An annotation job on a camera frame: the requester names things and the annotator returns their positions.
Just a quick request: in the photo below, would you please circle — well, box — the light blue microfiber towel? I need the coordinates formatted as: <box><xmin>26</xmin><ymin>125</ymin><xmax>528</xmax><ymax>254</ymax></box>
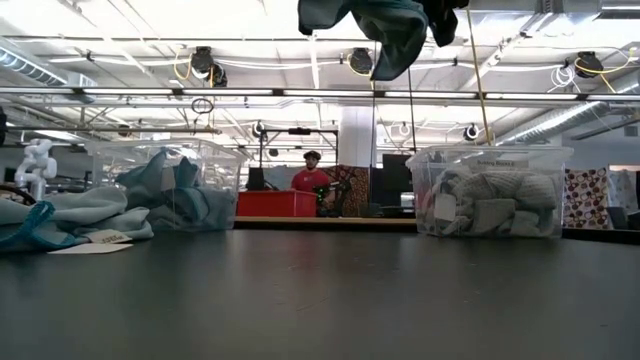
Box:
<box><xmin>0</xmin><ymin>186</ymin><xmax>155</xmax><ymax>255</ymax></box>
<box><xmin>149</xmin><ymin>187</ymin><xmax>237</xmax><ymax>231</ymax></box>
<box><xmin>115</xmin><ymin>149</ymin><xmax>211</xmax><ymax>221</ymax></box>
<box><xmin>298</xmin><ymin>0</ymin><xmax>430</xmax><ymax>82</ymax></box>

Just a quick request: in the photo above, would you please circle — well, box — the grey waffle microfiber towel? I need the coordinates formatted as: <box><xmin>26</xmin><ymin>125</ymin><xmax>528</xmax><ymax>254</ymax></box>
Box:
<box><xmin>512</xmin><ymin>209</ymin><xmax>556</xmax><ymax>237</ymax></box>
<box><xmin>414</xmin><ymin>167</ymin><xmax>474</xmax><ymax>235</ymax></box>
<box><xmin>452</xmin><ymin>171</ymin><xmax>559</xmax><ymax>211</ymax></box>
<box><xmin>469</xmin><ymin>198</ymin><xmax>516</xmax><ymax>236</ymax></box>

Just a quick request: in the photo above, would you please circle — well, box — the black monitor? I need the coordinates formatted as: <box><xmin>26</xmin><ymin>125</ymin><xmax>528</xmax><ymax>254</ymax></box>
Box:
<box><xmin>382</xmin><ymin>153</ymin><xmax>415</xmax><ymax>194</ymax></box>

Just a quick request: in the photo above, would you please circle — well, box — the brown patterned panel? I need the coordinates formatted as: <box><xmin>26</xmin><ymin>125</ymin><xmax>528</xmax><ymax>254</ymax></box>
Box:
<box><xmin>319</xmin><ymin>164</ymin><xmax>371</xmax><ymax>217</ymax></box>

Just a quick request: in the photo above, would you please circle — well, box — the person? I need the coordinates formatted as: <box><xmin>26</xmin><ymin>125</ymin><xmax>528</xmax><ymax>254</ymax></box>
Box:
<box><xmin>291</xmin><ymin>149</ymin><xmax>331</xmax><ymax>194</ymax></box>

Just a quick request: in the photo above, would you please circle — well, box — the black robot green light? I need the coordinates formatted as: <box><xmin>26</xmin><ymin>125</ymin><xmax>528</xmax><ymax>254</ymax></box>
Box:
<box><xmin>314</xmin><ymin>182</ymin><xmax>351</xmax><ymax>217</ymax></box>

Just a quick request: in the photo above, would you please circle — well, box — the clear plastic bin white label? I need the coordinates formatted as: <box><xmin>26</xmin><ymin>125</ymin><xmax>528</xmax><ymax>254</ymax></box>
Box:
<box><xmin>405</xmin><ymin>144</ymin><xmax>575</xmax><ymax>239</ymax></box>

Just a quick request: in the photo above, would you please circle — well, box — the white brown dotted fabric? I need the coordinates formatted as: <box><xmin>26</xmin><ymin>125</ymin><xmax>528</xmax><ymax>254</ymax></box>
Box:
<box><xmin>563</xmin><ymin>167</ymin><xmax>609</xmax><ymax>230</ymax></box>

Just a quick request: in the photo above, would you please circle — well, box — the red box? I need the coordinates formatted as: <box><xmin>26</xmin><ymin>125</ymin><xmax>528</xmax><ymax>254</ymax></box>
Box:
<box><xmin>236</xmin><ymin>189</ymin><xmax>319</xmax><ymax>219</ymax></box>

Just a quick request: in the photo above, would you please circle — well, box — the long ceiling light strip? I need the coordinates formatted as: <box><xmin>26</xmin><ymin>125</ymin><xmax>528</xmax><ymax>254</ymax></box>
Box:
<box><xmin>0</xmin><ymin>87</ymin><xmax>640</xmax><ymax>101</ymax></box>

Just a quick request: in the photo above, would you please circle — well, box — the yellow cable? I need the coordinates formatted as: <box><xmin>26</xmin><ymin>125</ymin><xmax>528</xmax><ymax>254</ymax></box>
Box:
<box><xmin>464</xmin><ymin>7</ymin><xmax>494</xmax><ymax>146</ymax></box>

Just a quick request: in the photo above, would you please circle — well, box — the thin black hanging cable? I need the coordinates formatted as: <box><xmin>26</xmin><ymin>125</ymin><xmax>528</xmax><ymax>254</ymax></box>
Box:
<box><xmin>371</xmin><ymin>44</ymin><xmax>378</xmax><ymax>211</ymax></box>

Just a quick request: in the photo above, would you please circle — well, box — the silver ventilation duct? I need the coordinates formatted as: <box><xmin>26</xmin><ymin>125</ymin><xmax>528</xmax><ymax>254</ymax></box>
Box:
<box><xmin>494</xmin><ymin>82</ymin><xmax>640</xmax><ymax>146</ymax></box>

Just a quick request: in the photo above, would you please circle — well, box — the black camera rig frame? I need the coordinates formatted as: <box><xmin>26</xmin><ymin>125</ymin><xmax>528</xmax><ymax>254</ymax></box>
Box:
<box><xmin>257</xmin><ymin>127</ymin><xmax>340</xmax><ymax>166</ymax></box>

